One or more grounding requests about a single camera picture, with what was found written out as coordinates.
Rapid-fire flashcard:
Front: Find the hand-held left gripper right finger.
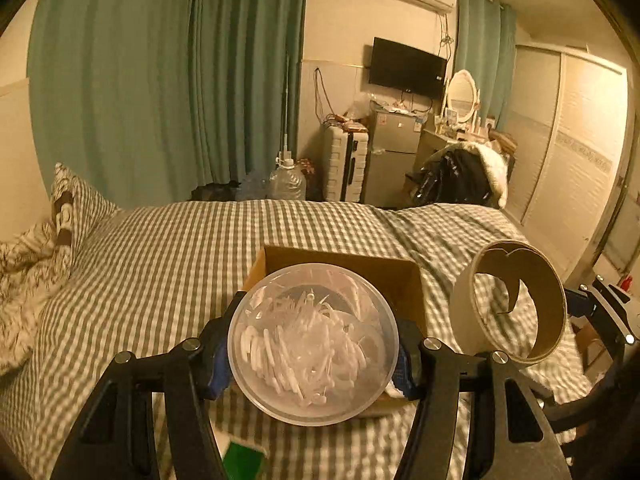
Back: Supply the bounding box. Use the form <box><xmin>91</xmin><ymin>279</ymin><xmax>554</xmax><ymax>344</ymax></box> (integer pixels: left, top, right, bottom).
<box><xmin>391</xmin><ymin>319</ymin><xmax>574</xmax><ymax>480</ymax></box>

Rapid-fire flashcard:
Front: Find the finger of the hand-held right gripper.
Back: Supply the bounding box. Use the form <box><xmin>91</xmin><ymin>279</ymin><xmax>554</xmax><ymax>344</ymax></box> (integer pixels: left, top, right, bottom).
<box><xmin>565</xmin><ymin>275</ymin><xmax>640</xmax><ymax>347</ymax></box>
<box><xmin>542</xmin><ymin>355</ymin><xmax>632</xmax><ymax>442</ymax></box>

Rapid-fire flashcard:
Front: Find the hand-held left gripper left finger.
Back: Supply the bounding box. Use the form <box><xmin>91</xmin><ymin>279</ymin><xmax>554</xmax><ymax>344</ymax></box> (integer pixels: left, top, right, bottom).
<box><xmin>50</xmin><ymin>292</ymin><xmax>249</xmax><ymax>480</ymax></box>

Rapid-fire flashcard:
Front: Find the clear round plastic container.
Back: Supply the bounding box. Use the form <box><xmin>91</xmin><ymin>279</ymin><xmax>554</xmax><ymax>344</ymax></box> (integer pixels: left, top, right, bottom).
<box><xmin>227</xmin><ymin>263</ymin><xmax>401</xmax><ymax>427</ymax></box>

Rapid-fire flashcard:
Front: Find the round cardboard ring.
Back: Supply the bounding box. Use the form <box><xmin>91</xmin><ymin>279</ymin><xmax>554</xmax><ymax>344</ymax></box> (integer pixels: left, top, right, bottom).
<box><xmin>449</xmin><ymin>240</ymin><xmax>568</xmax><ymax>366</ymax></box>

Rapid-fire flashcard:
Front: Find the pile of white floss picks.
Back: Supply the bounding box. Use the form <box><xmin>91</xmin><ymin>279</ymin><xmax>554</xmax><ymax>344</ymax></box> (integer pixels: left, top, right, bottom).
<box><xmin>240</xmin><ymin>280</ymin><xmax>386</xmax><ymax>408</ymax></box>

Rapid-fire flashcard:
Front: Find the brown cardboard box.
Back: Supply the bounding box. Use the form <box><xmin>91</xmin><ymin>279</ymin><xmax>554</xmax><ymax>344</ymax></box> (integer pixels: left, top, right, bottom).
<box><xmin>241</xmin><ymin>245</ymin><xmax>429</xmax><ymax>411</ymax></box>

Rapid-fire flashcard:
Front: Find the green flat packet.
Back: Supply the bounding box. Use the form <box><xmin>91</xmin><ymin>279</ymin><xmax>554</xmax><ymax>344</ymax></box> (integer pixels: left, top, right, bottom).
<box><xmin>222</xmin><ymin>440</ymin><xmax>266</xmax><ymax>480</ymax></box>

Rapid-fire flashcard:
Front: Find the green checkered bed sheet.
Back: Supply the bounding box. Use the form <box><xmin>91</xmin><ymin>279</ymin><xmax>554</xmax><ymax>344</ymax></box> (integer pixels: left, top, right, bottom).
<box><xmin>0</xmin><ymin>199</ymin><xmax>596</xmax><ymax>480</ymax></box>

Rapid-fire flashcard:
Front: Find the white fluffy garment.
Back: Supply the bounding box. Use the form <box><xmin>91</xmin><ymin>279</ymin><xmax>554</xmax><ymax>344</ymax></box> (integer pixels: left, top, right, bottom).
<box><xmin>469</xmin><ymin>140</ymin><xmax>512</xmax><ymax>209</ymax></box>

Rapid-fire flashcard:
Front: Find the white sliding wardrobe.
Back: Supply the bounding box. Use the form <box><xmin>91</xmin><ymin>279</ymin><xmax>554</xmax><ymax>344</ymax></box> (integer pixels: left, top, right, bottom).
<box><xmin>500</xmin><ymin>42</ymin><xmax>632</xmax><ymax>282</ymax></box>

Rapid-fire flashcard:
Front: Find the black jacket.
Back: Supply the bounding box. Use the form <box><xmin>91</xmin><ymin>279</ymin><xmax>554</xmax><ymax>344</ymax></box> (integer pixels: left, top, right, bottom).
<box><xmin>406</xmin><ymin>143</ymin><xmax>501</xmax><ymax>209</ymax></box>

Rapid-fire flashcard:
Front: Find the large clear water bottle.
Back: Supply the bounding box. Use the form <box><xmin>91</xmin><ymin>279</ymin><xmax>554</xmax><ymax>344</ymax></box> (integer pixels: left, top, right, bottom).
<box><xmin>266</xmin><ymin>152</ymin><xmax>307</xmax><ymax>201</ymax></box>

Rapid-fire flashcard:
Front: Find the small grey fridge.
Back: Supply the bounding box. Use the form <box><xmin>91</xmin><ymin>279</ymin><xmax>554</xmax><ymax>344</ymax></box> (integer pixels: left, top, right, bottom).
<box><xmin>361</xmin><ymin>100</ymin><xmax>427</xmax><ymax>207</ymax></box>

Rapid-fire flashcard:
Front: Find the leaf patterned blanket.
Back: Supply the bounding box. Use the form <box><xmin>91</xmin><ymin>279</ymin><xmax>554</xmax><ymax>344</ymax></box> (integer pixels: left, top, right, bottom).
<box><xmin>0</xmin><ymin>220</ymin><xmax>77</xmax><ymax>377</ymax></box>

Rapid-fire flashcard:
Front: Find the white ribbed suitcase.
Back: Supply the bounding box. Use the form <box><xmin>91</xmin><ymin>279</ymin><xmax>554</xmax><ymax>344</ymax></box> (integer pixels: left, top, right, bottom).
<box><xmin>322</xmin><ymin>124</ymin><xmax>371</xmax><ymax>204</ymax></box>

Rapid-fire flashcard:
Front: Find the green checkered pillow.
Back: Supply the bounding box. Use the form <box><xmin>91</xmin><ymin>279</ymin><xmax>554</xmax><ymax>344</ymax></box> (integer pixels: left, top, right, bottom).
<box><xmin>50</xmin><ymin>162</ymin><xmax>122</xmax><ymax>253</ymax></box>

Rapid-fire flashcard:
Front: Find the white oval vanity mirror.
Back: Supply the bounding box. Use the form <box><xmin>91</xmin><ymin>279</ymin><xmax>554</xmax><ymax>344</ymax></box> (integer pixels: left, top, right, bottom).
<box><xmin>442</xmin><ymin>69</ymin><xmax>482</xmax><ymax>124</ymax></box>

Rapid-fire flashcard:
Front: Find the clear plastic bag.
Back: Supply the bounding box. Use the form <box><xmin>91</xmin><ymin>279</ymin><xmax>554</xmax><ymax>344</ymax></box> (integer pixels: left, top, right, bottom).
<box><xmin>342</xmin><ymin>94</ymin><xmax>373</xmax><ymax>126</ymax></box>

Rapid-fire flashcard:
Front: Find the narrow green curtain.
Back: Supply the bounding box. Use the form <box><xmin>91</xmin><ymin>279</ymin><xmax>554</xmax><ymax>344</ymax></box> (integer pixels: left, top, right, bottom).
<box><xmin>452</xmin><ymin>0</ymin><xmax>518</xmax><ymax>134</ymax></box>

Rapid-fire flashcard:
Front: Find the wide green curtain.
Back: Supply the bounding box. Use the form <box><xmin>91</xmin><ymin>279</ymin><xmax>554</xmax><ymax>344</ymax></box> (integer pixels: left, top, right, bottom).
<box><xmin>27</xmin><ymin>0</ymin><xmax>309</xmax><ymax>201</ymax></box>

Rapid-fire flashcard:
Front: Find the black wall television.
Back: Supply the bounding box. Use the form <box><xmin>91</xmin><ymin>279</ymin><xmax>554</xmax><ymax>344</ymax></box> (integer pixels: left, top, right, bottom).
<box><xmin>368</xmin><ymin>36</ymin><xmax>449</xmax><ymax>103</ymax></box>

